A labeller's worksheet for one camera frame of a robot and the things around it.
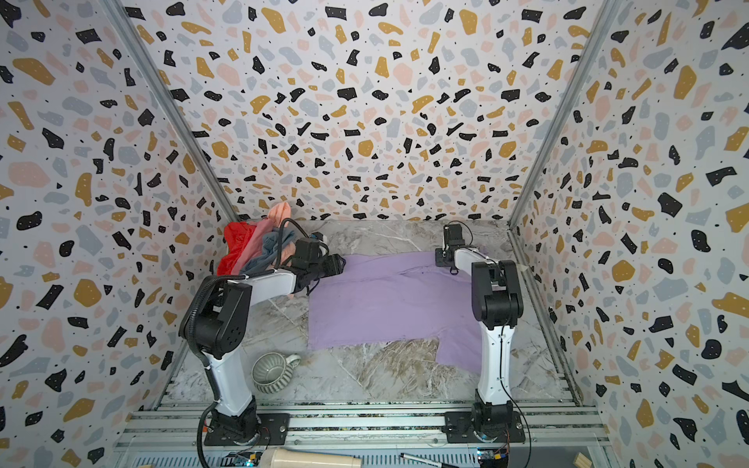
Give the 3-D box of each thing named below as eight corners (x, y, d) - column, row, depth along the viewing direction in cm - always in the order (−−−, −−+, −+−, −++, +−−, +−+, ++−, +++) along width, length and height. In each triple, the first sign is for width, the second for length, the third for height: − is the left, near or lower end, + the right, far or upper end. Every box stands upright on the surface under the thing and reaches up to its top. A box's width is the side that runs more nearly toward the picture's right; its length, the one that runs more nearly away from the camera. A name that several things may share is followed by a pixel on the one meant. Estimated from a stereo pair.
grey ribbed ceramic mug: (255, 395, 80) (245, 387, 75) (264, 360, 86) (256, 352, 81) (294, 395, 80) (287, 388, 75) (301, 361, 86) (295, 352, 81)
